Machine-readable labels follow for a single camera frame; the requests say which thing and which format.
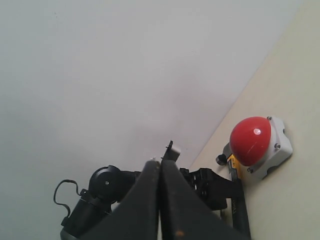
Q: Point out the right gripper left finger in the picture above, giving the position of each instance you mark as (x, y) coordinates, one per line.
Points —
(137, 216)

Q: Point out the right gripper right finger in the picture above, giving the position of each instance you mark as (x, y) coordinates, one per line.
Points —
(183, 215)

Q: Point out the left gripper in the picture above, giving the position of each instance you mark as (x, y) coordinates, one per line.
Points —
(211, 188)

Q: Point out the black yellow claw hammer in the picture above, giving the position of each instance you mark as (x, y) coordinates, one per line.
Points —
(240, 219)

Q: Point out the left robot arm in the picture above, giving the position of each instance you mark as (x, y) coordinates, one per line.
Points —
(109, 185)

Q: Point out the red dome push button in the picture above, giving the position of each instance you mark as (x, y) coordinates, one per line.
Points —
(260, 144)

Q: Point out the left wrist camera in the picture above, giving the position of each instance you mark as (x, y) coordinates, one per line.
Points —
(172, 152)

